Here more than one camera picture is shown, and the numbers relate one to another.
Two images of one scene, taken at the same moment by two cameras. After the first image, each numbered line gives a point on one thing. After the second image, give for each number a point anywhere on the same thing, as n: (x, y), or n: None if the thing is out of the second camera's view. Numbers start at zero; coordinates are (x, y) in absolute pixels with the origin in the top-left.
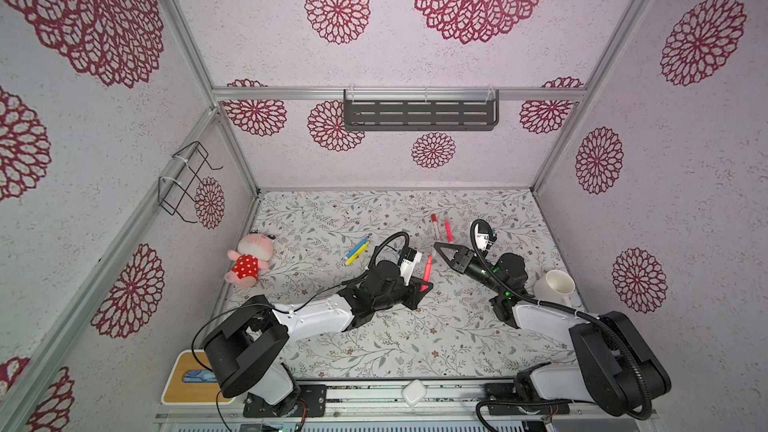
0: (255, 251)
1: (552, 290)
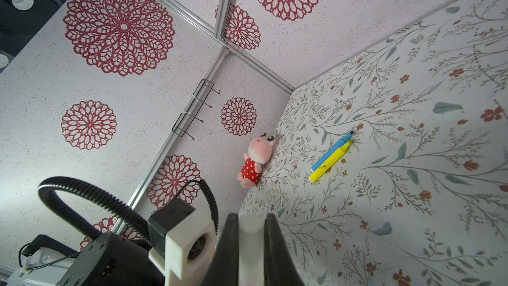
0: (260, 150)
1: None
